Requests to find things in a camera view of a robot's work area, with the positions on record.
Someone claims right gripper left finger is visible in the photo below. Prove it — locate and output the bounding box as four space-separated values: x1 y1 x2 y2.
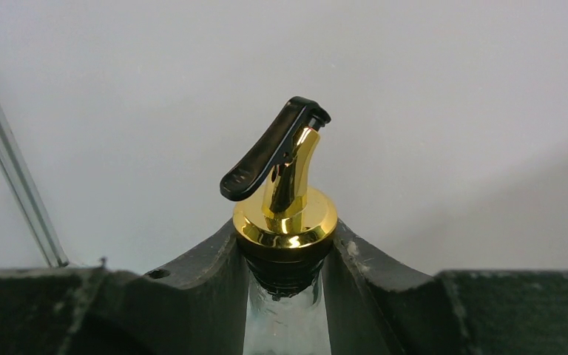
0 222 248 354

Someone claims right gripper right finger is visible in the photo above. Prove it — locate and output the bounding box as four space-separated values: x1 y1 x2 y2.
323 223 568 354

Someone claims gold spout glass bottle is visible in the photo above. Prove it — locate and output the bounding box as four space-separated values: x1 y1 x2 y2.
220 96 338 354

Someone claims left aluminium frame post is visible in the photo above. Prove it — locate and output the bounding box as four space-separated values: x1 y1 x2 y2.
0 104 71 268

